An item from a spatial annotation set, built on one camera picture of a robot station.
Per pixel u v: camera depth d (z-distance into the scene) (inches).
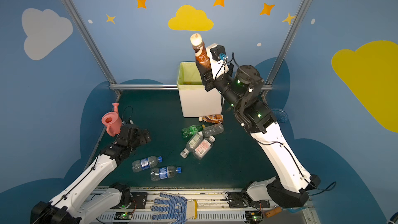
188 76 40.6
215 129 37.9
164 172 30.8
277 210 28.1
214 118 39.9
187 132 38.3
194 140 35.4
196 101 37.9
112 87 45.4
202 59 18.5
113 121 35.7
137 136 26.1
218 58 15.1
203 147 34.7
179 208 28.3
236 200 28.9
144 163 31.9
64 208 15.5
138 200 29.2
